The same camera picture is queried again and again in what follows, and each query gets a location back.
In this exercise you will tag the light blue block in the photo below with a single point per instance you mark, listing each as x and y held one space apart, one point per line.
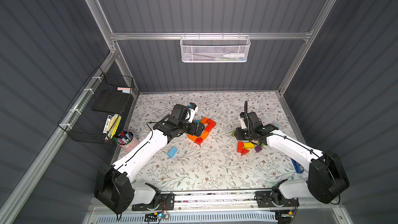
172 152

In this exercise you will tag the yellow highlighter pack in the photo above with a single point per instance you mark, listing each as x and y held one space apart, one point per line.
113 126

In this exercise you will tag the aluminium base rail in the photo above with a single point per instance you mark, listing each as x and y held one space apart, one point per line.
234 200

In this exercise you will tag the blue stapler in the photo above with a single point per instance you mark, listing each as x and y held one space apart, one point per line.
298 168

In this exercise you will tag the black wire mesh basket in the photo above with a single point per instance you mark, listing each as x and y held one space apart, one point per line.
104 95

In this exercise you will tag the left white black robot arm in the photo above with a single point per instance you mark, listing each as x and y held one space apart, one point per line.
116 186

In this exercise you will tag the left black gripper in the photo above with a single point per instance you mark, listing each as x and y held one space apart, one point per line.
199 128

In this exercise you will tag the orange rectangular block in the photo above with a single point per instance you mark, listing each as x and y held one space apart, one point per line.
204 121

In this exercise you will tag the red block upright right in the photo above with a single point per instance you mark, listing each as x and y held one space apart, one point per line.
240 147

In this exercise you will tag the purple block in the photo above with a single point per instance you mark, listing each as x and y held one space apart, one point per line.
258 148

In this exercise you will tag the red rectangular block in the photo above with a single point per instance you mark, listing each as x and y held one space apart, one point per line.
209 121
209 127

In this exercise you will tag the small red block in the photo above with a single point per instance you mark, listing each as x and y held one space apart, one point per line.
199 141

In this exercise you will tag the pink pen cup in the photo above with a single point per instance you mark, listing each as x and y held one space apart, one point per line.
126 140

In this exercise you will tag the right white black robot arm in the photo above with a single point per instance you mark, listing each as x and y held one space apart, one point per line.
326 178

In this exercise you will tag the yellow block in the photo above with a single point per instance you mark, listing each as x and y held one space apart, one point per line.
249 145

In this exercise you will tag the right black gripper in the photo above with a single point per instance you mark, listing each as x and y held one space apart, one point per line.
242 134

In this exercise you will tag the white marker in basket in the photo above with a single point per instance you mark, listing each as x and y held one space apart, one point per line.
238 57

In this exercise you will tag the white wire mesh basket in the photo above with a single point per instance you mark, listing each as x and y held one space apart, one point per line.
210 49

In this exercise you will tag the red triangle block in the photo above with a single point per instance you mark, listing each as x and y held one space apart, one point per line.
244 152

